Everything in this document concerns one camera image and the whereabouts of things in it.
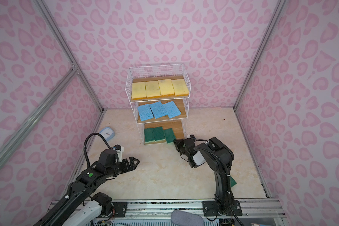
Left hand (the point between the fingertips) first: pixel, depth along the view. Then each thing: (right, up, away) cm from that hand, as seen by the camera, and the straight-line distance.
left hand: (134, 162), depth 79 cm
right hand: (+22, +10, +19) cm, 30 cm away
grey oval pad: (+25, -24, -10) cm, 36 cm away
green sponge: (+4, +12, +22) cm, 25 cm away
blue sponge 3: (+21, +30, +5) cm, 37 cm away
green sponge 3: (+19, +13, +22) cm, 32 cm away
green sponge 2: (+11, +13, +23) cm, 29 cm away
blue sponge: (+13, +30, +6) cm, 33 cm away
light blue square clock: (-25, +14, +22) cm, 37 cm away
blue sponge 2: (+5, +28, +5) cm, 29 cm away
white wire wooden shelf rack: (+9, +57, +22) cm, 62 cm away
